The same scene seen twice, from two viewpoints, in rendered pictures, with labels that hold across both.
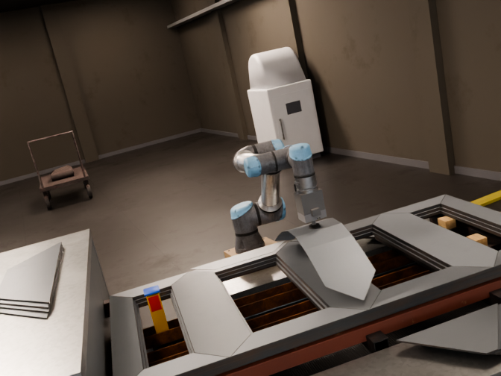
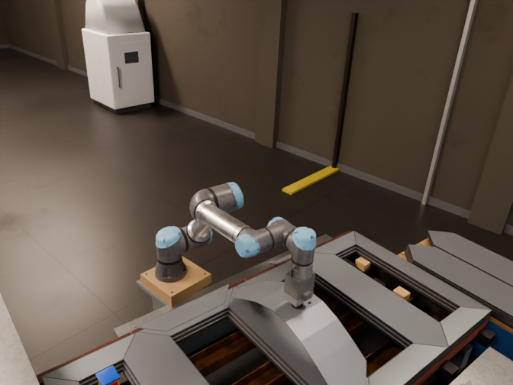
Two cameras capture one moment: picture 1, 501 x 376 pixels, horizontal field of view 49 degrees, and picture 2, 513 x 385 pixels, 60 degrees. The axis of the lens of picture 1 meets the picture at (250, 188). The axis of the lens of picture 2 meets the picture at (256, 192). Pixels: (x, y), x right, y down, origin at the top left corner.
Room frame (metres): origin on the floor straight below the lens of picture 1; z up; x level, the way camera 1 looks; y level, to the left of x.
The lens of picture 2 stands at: (0.85, 0.51, 2.10)
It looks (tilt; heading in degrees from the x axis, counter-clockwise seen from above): 28 degrees down; 333
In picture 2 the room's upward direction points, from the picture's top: 3 degrees clockwise
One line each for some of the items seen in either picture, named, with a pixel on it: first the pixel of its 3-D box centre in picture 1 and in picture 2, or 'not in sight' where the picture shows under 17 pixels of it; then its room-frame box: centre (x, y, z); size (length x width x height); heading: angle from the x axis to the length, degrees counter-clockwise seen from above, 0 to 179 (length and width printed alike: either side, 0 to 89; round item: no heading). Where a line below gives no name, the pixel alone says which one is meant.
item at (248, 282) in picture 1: (326, 258); (248, 286); (2.41, -0.28, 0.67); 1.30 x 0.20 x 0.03; 102
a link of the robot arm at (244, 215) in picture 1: (244, 216); (169, 243); (2.59, 0.06, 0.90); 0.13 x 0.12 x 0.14; 100
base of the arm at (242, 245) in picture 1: (247, 239); (169, 264); (2.58, 0.07, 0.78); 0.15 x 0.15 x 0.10
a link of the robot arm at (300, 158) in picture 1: (301, 160); (302, 245); (1.87, -0.19, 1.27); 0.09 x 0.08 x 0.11; 10
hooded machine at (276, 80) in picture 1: (282, 106); (117, 52); (7.86, -0.69, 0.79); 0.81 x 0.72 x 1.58; 21
